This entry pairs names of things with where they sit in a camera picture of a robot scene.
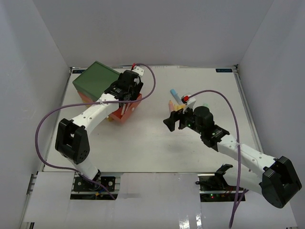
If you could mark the orange cap marker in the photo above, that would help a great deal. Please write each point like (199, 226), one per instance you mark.
(123, 109)

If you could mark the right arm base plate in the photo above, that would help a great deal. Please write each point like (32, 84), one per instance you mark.
(214, 191)

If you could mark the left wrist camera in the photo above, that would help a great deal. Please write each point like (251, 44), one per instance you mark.
(137, 69)

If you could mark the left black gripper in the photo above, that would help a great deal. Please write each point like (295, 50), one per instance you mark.
(136, 89)

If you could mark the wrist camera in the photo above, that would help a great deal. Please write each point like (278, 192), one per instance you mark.
(137, 69)
(189, 102)

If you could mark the blue highlighter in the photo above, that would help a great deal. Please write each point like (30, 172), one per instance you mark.
(176, 96)

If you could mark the green drawer storage box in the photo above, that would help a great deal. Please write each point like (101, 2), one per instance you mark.
(92, 82)

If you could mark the blue corner label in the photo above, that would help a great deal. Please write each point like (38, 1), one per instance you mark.
(224, 70)

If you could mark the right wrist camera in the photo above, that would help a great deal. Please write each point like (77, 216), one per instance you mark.
(189, 102)

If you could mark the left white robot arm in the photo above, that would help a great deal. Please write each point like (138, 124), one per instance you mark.
(72, 139)

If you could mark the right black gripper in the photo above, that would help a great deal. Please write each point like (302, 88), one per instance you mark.
(176, 116)

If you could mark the orange red drawer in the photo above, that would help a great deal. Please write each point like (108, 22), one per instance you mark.
(116, 116)

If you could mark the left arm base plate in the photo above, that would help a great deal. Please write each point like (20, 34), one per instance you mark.
(83, 185)

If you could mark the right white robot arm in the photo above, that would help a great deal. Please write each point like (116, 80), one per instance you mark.
(274, 178)

